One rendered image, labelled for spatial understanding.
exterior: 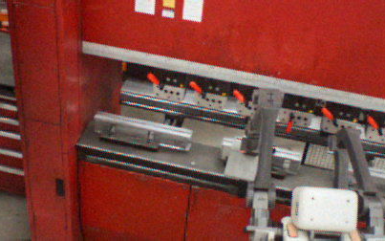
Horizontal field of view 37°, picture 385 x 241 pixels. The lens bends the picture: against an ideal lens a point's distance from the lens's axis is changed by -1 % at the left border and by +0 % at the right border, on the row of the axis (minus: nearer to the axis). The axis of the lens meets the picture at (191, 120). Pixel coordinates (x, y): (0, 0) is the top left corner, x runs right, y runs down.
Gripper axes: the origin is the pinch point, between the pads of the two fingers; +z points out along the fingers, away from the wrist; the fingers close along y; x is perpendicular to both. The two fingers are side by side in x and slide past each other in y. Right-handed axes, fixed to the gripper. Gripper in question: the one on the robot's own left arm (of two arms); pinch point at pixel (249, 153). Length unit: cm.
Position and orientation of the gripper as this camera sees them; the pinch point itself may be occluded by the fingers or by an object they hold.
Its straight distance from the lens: 275.3
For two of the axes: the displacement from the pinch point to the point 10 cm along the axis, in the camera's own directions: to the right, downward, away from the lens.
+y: -9.7, -2.0, 1.0
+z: 0.0, 4.6, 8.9
